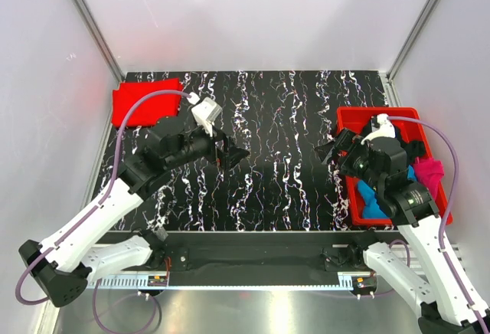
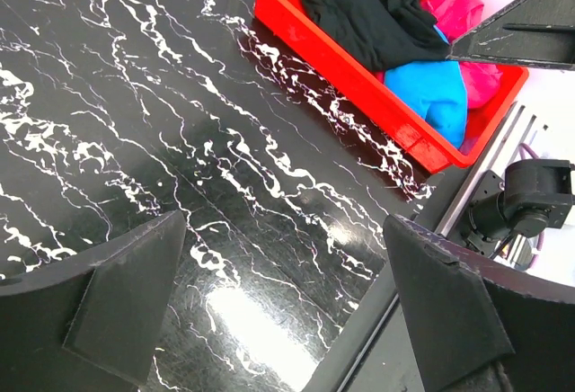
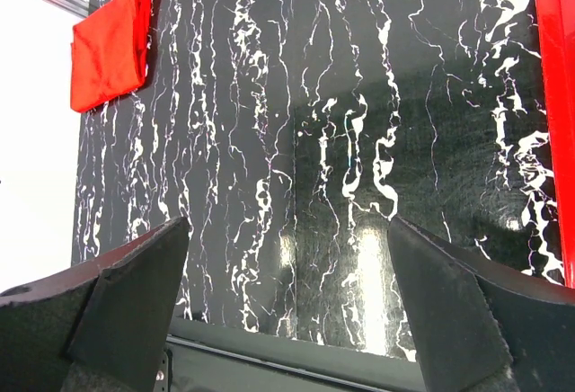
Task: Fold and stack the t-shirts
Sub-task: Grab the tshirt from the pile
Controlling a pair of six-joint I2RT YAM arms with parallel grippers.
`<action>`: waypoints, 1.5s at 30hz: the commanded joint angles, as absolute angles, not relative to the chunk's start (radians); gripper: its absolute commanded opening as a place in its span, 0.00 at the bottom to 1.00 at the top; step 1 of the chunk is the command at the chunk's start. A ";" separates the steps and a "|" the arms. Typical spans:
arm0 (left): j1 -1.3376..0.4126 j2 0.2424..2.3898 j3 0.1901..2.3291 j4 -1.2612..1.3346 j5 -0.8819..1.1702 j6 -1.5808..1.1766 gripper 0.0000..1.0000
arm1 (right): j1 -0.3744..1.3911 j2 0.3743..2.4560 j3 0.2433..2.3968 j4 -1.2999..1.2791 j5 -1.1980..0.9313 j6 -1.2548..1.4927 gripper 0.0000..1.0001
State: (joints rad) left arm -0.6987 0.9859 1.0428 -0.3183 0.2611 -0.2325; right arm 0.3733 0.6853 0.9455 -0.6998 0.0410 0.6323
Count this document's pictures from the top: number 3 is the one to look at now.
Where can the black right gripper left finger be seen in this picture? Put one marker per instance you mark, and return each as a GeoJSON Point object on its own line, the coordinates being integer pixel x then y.
{"type": "Point", "coordinates": [100, 324]}

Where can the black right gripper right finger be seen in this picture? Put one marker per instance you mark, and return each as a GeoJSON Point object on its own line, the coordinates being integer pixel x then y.
{"type": "Point", "coordinates": [478, 325]}

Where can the folded red t shirt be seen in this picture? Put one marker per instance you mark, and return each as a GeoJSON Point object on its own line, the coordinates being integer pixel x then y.
{"type": "Point", "coordinates": [108, 52]}

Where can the red plastic bin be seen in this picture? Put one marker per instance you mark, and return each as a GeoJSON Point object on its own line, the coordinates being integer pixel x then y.
{"type": "Point", "coordinates": [556, 38]}

